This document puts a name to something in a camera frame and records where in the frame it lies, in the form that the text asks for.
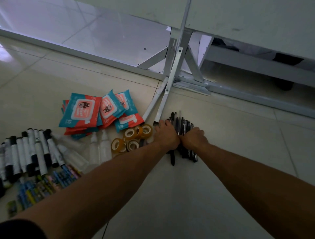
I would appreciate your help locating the person's right forearm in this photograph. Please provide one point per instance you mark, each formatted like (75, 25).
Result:
(258, 192)

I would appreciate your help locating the pile of colourful patterned pencils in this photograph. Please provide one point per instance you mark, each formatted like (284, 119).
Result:
(39, 189)

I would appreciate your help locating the row of black-capped white markers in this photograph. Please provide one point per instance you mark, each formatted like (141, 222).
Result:
(27, 152)

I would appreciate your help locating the person's right hand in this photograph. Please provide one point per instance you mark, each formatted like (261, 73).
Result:
(194, 140)

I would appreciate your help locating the person's left hand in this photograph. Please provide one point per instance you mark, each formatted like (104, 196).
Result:
(167, 135)

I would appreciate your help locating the person's black garment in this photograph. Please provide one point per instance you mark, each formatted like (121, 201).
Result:
(19, 230)

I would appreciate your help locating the grey metal partition frame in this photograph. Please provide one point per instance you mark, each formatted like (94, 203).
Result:
(173, 69)

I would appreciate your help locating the pile of small tape rolls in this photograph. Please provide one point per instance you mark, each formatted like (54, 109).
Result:
(130, 134)

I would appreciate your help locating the pile of teal wipe packets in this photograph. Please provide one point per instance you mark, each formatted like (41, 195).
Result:
(81, 110)

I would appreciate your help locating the person's left forearm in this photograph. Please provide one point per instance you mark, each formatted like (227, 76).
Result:
(98, 192)

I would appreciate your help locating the white partition board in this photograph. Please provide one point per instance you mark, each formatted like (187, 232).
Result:
(246, 19)

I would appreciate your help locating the clear plastic bottle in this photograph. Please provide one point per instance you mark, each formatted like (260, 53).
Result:
(105, 149)
(73, 157)
(69, 141)
(94, 152)

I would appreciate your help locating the pile of black pens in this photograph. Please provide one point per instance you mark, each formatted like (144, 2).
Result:
(183, 123)

